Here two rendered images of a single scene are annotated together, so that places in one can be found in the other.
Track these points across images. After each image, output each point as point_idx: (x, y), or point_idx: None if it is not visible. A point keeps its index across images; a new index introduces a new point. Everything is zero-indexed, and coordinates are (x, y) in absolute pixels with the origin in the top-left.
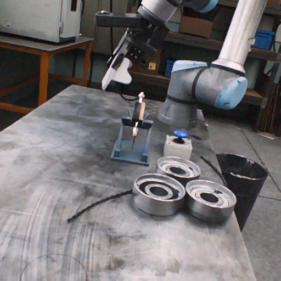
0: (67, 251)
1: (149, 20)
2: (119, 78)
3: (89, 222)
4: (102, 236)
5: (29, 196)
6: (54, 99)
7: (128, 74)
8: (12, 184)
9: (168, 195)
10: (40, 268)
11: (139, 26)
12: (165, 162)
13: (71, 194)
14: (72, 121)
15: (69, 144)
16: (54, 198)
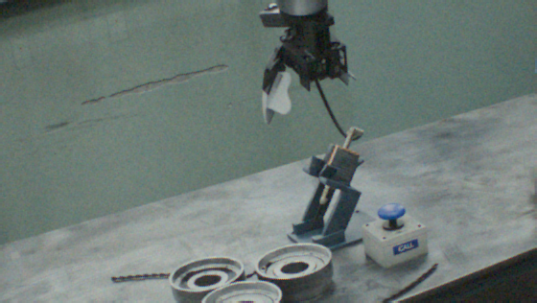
0: (73, 297)
1: (280, 16)
2: (276, 105)
3: (125, 287)
4: (108, 300)
5: (132, 250)
6: (427, 126)
7: (287, 99)
8: (142, 237)
9: (205, 287)
10: (45, 297)
11: (288, 25)
12: (308, 253)
13: (163, 260)
14: (370, 169)
15: (286, 205)
16: (142, 259)
